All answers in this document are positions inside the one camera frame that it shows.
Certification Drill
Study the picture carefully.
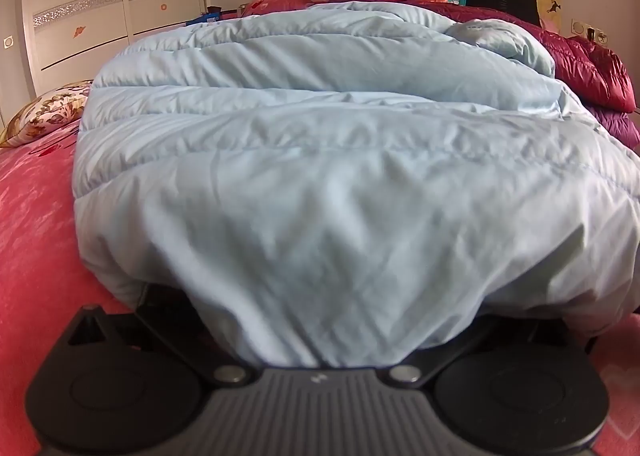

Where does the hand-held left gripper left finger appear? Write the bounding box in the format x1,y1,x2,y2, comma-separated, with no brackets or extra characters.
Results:
65,286,253,387

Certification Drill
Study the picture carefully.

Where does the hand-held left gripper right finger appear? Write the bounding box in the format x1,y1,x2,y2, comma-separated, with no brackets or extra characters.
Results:
389,317,598,387

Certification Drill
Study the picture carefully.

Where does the light blue down jacket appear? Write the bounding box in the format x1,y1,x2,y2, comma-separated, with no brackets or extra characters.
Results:
72,0,640,371

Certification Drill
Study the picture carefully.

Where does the pink bed blanket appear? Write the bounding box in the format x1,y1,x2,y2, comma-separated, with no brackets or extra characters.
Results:
0,0,640,456

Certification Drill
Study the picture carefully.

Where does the purple down jacket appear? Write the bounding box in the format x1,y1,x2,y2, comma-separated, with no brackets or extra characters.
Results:
585,103,640,157

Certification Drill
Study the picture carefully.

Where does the floral pillow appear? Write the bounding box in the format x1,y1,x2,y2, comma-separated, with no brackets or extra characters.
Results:
0,80,95,149

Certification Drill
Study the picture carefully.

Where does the crimson down jacket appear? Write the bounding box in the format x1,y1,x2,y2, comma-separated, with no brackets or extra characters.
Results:
400,0,636,112

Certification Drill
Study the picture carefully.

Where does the blue box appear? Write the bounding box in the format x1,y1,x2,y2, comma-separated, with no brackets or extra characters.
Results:
186,6,223,26

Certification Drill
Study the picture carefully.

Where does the black cloth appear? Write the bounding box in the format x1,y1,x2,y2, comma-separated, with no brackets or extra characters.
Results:
466,0,542,27

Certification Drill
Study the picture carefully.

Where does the pink pillow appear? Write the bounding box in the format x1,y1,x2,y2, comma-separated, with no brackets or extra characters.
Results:
240,0,321,19

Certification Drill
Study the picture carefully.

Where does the wall socket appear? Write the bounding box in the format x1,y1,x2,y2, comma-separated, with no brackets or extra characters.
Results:
571,18,611,45

